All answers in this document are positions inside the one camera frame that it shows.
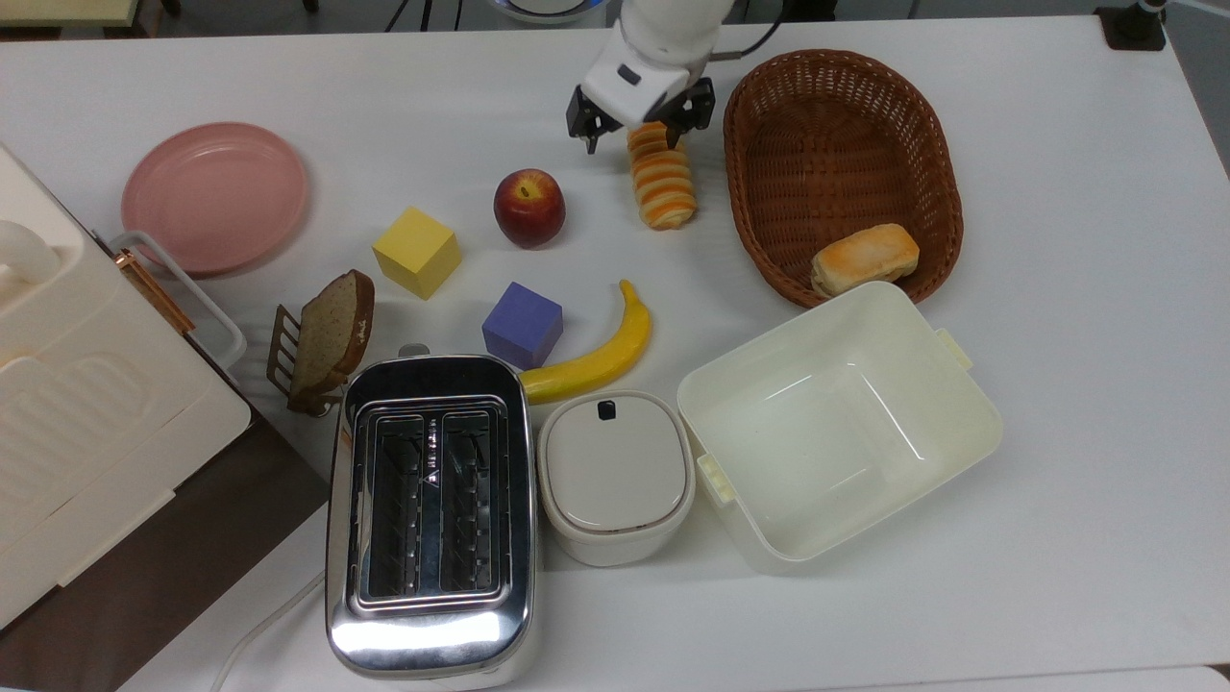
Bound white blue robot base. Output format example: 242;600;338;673
488;0;621;26

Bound golden bread roll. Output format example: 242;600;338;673
810;223;922;299

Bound brown wicker basket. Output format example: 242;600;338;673
723;49;965;309

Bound white oven appliance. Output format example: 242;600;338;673
0;142;253;630

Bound small wooden toast rack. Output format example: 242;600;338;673
266;305;347;416

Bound chrome two-slot toaster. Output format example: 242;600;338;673
324;343;539;689

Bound white lidded container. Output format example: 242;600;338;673
536;389;697;568

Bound purple cube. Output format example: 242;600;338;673
481;281;565;372

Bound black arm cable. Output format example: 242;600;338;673
709;0;791;62

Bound yellow cube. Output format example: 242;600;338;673
372;206;463;301

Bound brown bread slice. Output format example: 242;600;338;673
288;269;377;405

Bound pale yellow side table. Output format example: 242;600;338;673
0;0;143;29

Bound orange striped bread loaf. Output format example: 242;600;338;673
627;121;699;232

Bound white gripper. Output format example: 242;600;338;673
564;42;718;157

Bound white tray with copper handle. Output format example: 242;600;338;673
108;230;248;374

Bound black tripod legs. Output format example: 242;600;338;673
384;0;464;33

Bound pink plate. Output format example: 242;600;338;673
120;121;310;278

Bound yellow banana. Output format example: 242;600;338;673
519;279;653;406

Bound red apple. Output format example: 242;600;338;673
493;168;567;250

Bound white toaster cable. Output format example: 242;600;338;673
209;571;328;692

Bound cream plastic tub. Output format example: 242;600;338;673
676;280;1005;575

